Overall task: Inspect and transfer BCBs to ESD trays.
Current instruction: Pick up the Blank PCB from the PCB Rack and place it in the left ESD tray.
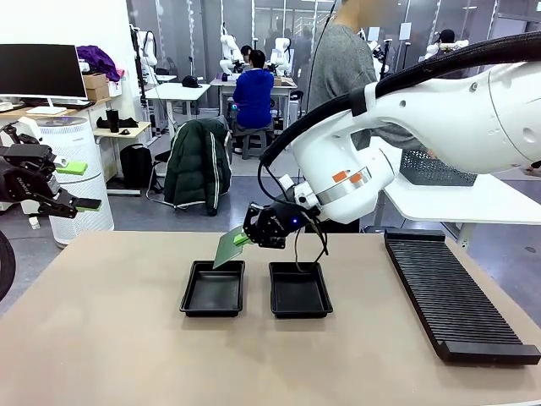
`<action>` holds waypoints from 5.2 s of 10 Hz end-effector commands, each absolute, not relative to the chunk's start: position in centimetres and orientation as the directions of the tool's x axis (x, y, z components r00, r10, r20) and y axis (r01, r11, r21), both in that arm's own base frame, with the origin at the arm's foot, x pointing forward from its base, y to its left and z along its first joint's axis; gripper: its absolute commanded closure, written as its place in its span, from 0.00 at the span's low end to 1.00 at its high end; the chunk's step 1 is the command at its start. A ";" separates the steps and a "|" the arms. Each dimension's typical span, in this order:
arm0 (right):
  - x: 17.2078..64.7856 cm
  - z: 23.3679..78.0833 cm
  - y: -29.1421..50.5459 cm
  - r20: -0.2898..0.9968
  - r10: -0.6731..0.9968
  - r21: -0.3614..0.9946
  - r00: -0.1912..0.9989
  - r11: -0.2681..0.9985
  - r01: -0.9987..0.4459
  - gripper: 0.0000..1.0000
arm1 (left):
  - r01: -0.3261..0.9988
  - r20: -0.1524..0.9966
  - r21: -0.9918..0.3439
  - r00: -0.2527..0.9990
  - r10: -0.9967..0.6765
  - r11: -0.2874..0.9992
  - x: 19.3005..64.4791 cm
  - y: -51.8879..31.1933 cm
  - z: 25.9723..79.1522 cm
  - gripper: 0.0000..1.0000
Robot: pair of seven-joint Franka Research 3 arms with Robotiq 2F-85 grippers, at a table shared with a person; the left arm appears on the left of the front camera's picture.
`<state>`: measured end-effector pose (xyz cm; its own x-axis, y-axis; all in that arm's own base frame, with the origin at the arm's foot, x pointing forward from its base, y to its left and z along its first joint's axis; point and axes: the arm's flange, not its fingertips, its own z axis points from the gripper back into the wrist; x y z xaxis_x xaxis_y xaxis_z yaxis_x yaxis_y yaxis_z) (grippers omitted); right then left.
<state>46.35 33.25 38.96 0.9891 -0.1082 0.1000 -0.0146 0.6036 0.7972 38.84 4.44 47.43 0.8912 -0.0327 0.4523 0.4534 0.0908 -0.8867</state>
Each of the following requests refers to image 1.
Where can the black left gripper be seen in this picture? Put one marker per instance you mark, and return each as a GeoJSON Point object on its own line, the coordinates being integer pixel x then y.
{"type": "Point", "coordinates": [21, 177]}

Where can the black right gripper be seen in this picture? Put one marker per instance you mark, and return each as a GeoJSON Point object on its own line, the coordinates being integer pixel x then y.
{"type": "Point", "coordinates": [277, 224]}

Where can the green circuit board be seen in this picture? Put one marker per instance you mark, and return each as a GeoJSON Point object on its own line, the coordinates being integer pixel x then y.
{"type": "Point", "coordinates": [226, 251]}

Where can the black plastic ESD tray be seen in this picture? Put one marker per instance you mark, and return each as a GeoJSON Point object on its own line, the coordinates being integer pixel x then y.
{"type": "Point", "coordinates": [211, 296]}
{"type": "Point", "coordinates": [300, 296]}

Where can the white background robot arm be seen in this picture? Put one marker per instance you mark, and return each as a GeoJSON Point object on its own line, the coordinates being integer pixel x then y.
{"type": "Point", "coordinates": [149, 51]}
{"type": "Point", "coordinates": [229, 48]}
{"type": "Point", "coordinates": [376, 51]}
{"type": "Point", "coordinates": [281, 53]}

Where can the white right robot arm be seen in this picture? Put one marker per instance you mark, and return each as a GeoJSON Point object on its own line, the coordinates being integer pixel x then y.
{"type": "Point", "coordinates": [444, 118]}

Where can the person's right forearm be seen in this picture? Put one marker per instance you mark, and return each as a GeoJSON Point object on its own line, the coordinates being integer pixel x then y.
{"type": "Point", "coordinates": [401, 139]}

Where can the person's right hand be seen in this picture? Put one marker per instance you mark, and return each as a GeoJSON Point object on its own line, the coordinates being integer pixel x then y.
{"type": "Point", "coordinates": [431, 153]}

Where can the white air purifier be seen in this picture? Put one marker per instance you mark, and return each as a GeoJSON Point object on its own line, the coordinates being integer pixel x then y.
{"type": "Point", "coordinates": [84, 203]}

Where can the small white floor box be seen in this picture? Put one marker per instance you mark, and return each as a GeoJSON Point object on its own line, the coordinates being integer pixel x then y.
{"type": "Point", "coordinates": [34, 223]}

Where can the black backpack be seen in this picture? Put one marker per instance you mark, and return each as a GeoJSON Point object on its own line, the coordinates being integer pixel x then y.
{"type": "Point", "coordinates": [136, 167]}

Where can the white monitor stand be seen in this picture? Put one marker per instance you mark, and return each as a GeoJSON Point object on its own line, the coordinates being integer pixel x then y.
{"type": "Point", "coordinates": [46, 110]}

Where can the black tumbler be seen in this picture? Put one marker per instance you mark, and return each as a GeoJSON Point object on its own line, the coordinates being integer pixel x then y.
{"type": "Point", "coordinates": [113, 120]}

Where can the dark green striped jacket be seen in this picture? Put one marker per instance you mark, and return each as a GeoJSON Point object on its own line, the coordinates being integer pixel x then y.
{"type": "Point", "coordinates": [194, 169]}

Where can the grey stool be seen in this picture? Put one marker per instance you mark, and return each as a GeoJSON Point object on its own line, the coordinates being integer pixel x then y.
{"type": "Point", "coordinates": [255, 146]}

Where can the black pouch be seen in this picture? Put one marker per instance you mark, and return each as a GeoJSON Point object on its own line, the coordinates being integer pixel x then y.
{"type": "Point", "coordinates": [127, 122]}

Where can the small wooden side table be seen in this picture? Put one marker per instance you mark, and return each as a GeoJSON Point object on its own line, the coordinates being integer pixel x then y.
{"type": "Point", "coordinates": [135, 129]}

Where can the cardboard box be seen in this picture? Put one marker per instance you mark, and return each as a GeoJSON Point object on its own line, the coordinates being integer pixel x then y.
{"type": "Point", "coordinates": [98, 94]}
{"type": "Point", "coordinates": [95, 80]}

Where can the black computer monitor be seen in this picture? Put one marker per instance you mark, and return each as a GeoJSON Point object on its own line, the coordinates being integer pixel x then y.
{"type": "Point", "coordinates": [42, 69]}

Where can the purple cloth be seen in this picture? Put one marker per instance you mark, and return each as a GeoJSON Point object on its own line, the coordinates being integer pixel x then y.
{"type": "Point", "coordinates": [99, 61]}

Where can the person in blue hoodie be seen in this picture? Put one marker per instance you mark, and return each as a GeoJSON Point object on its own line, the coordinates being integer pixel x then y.
{"type": "Point", "coordinates": [253, 97]}

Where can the white background desk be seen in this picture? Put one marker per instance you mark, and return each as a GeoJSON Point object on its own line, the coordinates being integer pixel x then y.
{"type": "Point", "coordinates": [177, 91]}

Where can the wooden background desk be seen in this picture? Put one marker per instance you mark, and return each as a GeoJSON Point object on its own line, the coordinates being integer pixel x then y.
{"type": "Point", "coordinates": [224, 82]}

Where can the black cap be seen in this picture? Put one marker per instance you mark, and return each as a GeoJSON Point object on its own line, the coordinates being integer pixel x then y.
{"type": "Point", "coordinates": [191, 82]}

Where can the person in grey sweater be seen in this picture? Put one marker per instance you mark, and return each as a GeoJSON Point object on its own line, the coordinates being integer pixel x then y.
{"type": "Point", "coordinates": [338, 63]}

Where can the grey mesh basket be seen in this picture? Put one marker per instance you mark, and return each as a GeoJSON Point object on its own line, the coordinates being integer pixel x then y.
{"type": "Point", "coordinates": [435, 173]}

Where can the black slotted board rack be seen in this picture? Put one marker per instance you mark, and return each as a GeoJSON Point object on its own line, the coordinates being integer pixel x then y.
{"type": "Point", "coordinates": [456, 296]}

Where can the person in dark jacket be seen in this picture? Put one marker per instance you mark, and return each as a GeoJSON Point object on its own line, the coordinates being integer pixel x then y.
{"type": "Point", "coordinates": [446, 36]}

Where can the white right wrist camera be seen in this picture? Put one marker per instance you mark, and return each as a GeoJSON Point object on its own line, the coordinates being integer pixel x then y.
{"type": "Point", "coordinates": [302, 196]}

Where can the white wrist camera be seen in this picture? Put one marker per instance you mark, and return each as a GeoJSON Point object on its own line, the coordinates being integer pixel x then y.
{"type": "Point", "coordinates": [30, 129]}
{"type": "Point", "coordinates": [302, 196]}

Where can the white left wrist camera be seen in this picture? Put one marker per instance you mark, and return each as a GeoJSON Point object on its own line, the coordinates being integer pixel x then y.
{"type": "Point", "coordinates": [30, 129]}

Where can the metal frame chair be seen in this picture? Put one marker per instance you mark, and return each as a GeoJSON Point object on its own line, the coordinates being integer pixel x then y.
{"type": "Point", "coordinates": [160, 156]}

